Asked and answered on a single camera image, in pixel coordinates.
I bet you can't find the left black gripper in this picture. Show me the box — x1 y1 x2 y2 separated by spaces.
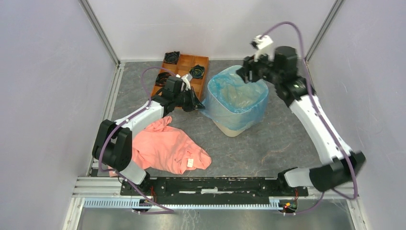
173 87 205 113

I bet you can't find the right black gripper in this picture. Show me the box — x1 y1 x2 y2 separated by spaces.
236 47 282 85

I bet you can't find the blue plastic trash bag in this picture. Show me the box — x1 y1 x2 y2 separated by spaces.
201 65 269 131

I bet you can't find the cream plastic trash bin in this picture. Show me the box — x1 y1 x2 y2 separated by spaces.
213 120 251 138

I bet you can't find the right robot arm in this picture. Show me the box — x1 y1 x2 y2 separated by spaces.
236 46 366 196

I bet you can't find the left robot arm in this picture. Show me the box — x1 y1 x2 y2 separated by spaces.
91 74 205 195

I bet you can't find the rolled dark tie right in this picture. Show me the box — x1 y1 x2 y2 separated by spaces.
189 65 205 79

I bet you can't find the orange wooden divided tray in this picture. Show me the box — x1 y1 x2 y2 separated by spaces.
151 51 209 101

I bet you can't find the rolled dark tie front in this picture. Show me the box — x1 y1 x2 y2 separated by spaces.
155 72 172 87

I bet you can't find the pink cloth shirt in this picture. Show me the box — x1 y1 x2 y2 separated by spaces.
108 115 212 177

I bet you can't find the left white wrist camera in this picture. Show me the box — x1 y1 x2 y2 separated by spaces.
176 73 192 92

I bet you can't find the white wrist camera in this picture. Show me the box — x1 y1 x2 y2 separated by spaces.
250 34 273 62
176 73 192 92

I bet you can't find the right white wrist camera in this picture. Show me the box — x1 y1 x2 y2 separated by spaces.
250 34 273 62

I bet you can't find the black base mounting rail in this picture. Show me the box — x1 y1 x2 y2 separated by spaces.
138 177 309 205

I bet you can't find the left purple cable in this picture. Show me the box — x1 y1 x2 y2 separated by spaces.
97 67 176 215

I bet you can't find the right aluminium corner post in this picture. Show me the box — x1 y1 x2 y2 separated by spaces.
305 0 345 63

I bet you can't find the aluminium corner post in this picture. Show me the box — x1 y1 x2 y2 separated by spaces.
305 0 345 63
79 0 121 66

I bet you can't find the left aluminium corner post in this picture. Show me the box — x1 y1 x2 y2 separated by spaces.
79 0 121 66

